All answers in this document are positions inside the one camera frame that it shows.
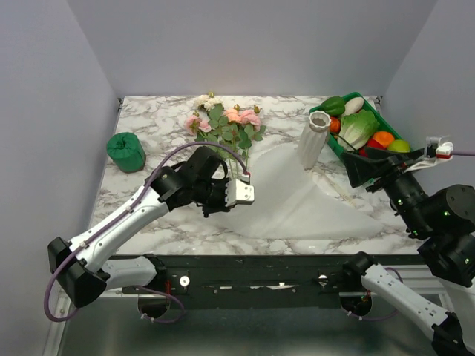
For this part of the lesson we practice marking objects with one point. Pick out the toy orange fruit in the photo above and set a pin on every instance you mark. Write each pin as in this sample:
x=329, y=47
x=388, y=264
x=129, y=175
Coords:
x=384, y=138

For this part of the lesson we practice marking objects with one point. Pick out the aluminium frame rail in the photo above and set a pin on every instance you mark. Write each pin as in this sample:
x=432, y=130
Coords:
x=61, y=302

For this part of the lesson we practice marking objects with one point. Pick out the toy yellow-green pear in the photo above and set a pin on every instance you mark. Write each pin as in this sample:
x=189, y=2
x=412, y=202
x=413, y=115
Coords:
x=399, y=146

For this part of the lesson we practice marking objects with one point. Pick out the white ribbed vase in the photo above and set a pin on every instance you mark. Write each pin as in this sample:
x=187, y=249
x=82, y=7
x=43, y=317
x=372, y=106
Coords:
x=313, y=138

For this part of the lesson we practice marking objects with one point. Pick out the toy green cabbage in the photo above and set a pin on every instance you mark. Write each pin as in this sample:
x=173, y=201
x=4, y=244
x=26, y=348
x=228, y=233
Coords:
x=357, y=129

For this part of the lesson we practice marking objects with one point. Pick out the green toy bell pepper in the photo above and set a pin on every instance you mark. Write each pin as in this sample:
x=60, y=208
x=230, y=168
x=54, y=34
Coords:
x=333, y=106

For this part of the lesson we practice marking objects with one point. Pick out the small orange toy vegetable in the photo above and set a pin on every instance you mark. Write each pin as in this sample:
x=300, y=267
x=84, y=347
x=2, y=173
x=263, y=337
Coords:
x=335, y=125

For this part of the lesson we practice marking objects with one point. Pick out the white toy radish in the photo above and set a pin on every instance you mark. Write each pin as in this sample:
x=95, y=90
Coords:
x=353, y=106

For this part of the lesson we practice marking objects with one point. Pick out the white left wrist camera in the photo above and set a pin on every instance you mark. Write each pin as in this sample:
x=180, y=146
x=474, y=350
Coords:
x=238, y=192

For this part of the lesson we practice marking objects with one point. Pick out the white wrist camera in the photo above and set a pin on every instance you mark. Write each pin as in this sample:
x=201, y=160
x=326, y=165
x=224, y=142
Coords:
x=238, y=192
x=438, y=150

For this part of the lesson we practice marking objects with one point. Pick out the pink rose flower bouquet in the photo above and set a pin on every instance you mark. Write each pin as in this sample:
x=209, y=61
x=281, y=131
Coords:
x=235, y=127

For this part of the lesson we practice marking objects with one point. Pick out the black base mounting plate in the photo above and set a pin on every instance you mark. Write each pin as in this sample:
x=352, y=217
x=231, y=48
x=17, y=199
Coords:
x=255, y=282

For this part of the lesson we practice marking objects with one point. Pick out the cream ribbon with gold letters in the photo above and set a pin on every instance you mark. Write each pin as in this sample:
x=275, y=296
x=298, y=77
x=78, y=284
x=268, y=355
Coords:
x=343, y=194

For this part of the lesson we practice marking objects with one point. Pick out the toy red pepper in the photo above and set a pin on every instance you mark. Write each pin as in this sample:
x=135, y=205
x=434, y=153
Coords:
x=371, y=143

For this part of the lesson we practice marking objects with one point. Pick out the white wrapping paper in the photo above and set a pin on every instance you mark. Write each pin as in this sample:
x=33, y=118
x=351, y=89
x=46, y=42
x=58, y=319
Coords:
x=290, y=206

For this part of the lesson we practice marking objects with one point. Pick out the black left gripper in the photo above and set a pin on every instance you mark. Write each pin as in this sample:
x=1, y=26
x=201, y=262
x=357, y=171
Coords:
x=221, y=207

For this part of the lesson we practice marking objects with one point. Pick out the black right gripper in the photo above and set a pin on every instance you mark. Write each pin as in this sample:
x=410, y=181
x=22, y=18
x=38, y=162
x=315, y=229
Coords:
x=359, y=168

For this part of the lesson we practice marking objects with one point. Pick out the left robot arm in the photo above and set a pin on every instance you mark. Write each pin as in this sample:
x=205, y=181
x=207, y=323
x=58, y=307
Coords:
x=82, y=265

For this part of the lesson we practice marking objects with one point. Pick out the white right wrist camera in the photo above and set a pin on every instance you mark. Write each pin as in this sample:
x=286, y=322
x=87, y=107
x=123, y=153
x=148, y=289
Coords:
x=438, y=150

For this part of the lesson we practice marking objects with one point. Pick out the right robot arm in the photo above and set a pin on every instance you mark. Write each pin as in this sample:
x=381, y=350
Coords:
x=444, y=222

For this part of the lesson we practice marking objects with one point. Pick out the green plastic basket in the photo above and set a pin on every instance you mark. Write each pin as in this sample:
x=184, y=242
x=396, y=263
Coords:
x=383, y=125

